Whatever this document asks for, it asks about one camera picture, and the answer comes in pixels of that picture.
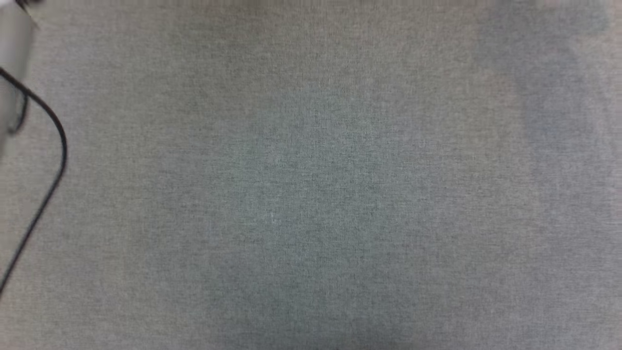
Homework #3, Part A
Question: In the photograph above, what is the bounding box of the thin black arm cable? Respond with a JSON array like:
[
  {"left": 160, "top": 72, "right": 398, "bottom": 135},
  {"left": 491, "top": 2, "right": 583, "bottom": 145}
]
[{"left": 0, "top": 66, "right": 69, "bottom": 295}]

